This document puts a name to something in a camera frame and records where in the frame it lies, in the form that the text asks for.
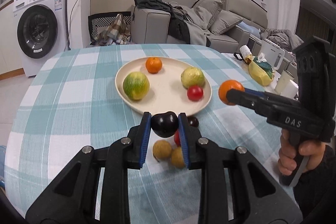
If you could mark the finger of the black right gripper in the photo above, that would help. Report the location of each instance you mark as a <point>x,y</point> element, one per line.
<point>242,99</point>
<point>254,93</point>

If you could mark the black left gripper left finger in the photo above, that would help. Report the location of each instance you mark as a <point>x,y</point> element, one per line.
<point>92,187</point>

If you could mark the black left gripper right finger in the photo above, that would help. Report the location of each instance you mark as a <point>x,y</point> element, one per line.
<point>235,187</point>

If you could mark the large orange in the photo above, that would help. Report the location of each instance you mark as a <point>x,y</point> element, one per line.
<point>226,87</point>

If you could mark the red tomato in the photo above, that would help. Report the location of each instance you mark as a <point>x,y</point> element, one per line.
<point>177,139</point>
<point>195,93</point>

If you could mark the dark purple plum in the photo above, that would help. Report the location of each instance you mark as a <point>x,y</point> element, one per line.
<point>164,124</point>

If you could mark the brown longan fruit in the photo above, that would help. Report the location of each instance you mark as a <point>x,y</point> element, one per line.
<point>162,150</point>
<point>177,158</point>

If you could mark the right hand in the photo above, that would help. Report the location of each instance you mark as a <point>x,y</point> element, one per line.
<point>313,149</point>

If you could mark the white cup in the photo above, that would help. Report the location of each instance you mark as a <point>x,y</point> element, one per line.
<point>283,81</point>

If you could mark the white electric kettle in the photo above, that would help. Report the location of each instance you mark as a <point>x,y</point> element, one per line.
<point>273,53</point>

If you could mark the pale green guava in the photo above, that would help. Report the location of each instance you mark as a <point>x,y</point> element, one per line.
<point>192,76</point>

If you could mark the grey blanket on sofa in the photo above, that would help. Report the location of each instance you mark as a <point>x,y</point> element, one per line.
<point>283,38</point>

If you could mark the cream round plate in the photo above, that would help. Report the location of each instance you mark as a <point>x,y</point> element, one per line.
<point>166,91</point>

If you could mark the grey sofa cushion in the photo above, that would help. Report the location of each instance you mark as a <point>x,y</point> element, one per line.
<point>225,21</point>
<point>209,10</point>

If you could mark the black jacket on sofa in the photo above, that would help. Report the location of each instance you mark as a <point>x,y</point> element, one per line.
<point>155,22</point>

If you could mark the small orange mandarin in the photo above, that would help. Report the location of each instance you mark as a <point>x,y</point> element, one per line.
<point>153,65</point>

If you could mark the teal white checkered tablecloth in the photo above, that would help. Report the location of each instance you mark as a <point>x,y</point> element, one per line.
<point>73,102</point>

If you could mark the green yellow striped citrus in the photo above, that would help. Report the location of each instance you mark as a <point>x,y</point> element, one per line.
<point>136,85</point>

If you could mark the grey sofa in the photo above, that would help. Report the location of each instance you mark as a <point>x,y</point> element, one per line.
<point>254,20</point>

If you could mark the plaid cloth on chair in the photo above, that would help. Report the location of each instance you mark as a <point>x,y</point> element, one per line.
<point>115,31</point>

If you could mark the black patterned chair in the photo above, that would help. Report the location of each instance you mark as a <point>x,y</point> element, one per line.
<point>105,23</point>

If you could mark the white washing machine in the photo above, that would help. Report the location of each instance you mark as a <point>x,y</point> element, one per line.
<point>42,31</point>

